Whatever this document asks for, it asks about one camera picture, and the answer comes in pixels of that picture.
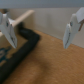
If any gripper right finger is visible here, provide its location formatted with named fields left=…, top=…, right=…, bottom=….
left=62, top=6, right=84, bottom=50

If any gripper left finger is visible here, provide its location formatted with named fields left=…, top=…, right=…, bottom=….
left=0, top=9, right=19, bottom=50

